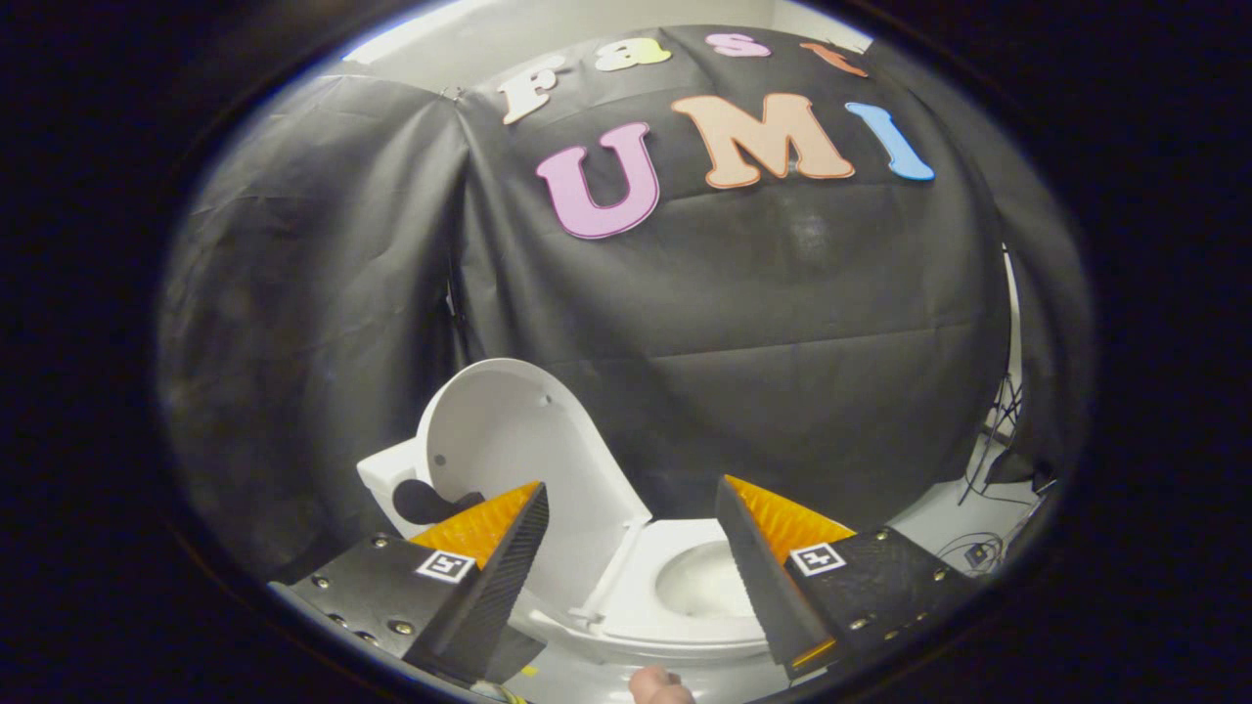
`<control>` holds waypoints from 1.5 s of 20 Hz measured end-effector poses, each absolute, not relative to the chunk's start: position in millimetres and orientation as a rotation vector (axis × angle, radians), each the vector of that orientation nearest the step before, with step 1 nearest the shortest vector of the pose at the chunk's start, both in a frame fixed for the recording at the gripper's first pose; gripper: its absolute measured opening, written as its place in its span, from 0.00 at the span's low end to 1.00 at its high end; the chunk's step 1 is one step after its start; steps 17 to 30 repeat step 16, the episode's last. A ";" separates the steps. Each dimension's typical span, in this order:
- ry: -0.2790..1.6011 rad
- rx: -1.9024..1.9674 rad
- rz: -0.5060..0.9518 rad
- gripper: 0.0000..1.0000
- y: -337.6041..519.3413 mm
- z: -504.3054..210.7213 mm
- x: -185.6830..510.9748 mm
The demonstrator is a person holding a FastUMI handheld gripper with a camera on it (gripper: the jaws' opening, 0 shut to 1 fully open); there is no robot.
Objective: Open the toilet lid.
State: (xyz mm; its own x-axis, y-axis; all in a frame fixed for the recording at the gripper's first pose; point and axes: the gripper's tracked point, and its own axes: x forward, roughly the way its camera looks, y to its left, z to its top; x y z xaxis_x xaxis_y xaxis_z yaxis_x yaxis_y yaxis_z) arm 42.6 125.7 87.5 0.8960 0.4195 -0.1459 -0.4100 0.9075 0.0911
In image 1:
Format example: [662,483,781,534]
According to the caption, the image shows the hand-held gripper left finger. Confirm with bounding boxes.
[266,479,552,687]

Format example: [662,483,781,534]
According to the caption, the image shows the white toilet seat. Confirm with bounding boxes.
[587,517,776,648]

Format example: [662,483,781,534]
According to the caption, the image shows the tangled black cables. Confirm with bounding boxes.
[934,531,1013,578]

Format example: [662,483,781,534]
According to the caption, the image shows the black grip tab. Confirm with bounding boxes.
[392,478,487,527]

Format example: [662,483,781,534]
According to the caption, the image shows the white toilet lid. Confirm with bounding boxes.
[416,358,654,629]

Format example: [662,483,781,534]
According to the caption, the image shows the black light stand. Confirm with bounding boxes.
[957,372,1026,506]

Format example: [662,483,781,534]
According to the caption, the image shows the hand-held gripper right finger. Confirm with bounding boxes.
[713,474,981,682]

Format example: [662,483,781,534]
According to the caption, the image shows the black backdrop cloth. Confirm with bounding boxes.
[156,24,1095,588]

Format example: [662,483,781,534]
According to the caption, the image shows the white toilet tank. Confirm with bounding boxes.
[356,437,433,541]

